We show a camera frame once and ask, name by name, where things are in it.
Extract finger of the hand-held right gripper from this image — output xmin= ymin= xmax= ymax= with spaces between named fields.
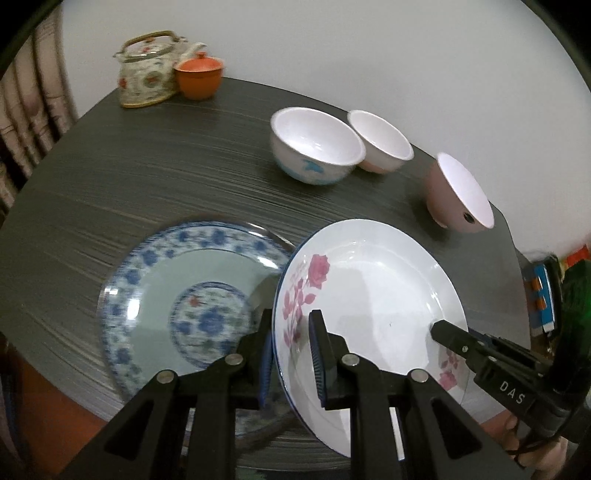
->
xmin=467 ymin=330 xmax=514 ymax=355
xmin=430 ymin=320 xmax=483 ymax=367

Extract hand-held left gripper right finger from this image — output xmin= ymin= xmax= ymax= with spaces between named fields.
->
xmin=308 ymin=309 xmax=527 ymax=480

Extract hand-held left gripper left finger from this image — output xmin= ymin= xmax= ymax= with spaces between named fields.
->
xmin=60 ymin=308 xmax=274 ymax=480

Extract white plate pink flowers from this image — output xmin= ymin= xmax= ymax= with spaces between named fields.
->
xmin=271 ymin=219 xmax=469 ymax=459

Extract large blue floral plate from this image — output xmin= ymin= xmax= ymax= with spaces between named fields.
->
xmin=98 ymin=222 xmax=296 ymax=444

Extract large pink bowl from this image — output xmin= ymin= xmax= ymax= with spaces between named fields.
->
xmin=426 ymin=152 xmax=495 ymax=234

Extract white bowl pink print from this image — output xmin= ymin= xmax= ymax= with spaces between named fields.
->
xmin=347 ymin=110 xmax=414 ymax=175

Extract white bowl blue print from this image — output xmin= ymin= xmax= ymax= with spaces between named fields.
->
xmin=270 ymin=107 xmax=366 ymax=186

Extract person's right hand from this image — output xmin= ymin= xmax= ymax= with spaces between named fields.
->
xmin=482 ymin=413 xmax=572 ymax=480

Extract blue box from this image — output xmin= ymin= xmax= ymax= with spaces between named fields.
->
xmin=522 ymin=261 xmax=561 ymax=335

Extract red packet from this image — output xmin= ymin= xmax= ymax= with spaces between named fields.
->
xmin=560 ymin=247 xmax=591 ymax=271

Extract orange lidded cup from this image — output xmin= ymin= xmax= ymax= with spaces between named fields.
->
xmin=174 ymin=52 xmax=225 ymax=101

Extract floral ceramic teapot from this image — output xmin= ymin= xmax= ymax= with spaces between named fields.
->
xmin=113 ymin=30 xmax=208 ymax=109

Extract beige patterned curtain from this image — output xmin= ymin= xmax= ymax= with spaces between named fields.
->
xmin=0 ymin=9 xmax=77 ymax=217

